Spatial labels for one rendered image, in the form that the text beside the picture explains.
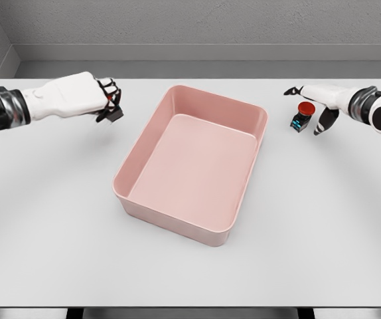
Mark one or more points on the red button industrial switch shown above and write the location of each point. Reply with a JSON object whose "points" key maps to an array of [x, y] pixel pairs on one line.
{"points": [[301, 117]]}

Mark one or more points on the black industrial switch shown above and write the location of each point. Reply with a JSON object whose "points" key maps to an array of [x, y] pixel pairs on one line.
{"points": [[115, 114]]}

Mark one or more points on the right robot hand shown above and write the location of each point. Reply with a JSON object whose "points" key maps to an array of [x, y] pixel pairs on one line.
{"points": [[323, 96]]}

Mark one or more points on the pink rectangular plastic basket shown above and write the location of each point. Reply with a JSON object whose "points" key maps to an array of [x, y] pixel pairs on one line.
{"points": [[190, 166]]}

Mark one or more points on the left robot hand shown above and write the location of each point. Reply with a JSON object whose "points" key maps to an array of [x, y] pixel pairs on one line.
{"points": [[77, 94]]}

